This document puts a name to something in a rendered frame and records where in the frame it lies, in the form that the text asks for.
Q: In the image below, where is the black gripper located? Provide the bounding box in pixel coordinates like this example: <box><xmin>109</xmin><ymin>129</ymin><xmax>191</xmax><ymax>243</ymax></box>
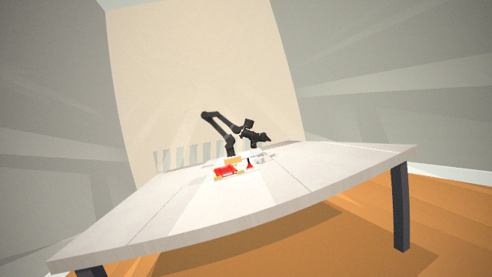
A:
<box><xmin>249</xmin><ymin>131</ymin><xmax>271</xmax><ymax>142</ymax></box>

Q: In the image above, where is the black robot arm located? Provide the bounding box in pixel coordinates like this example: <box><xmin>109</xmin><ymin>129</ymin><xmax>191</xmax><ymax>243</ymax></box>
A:
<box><xmin>201</xmin><ymin>111</ymin><xmax>257</xmax><ymax>158</ymax></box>

